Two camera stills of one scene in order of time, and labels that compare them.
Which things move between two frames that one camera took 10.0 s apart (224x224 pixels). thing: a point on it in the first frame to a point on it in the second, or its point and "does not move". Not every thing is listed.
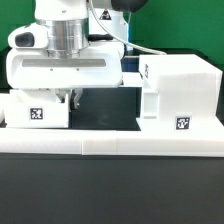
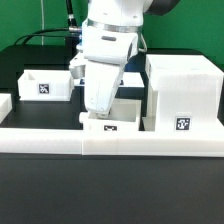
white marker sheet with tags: x=132 y=79 does not move
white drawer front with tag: x=35 y=109 to x=124 y=116
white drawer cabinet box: x=180 y=93 does not move
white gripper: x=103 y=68 to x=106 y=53
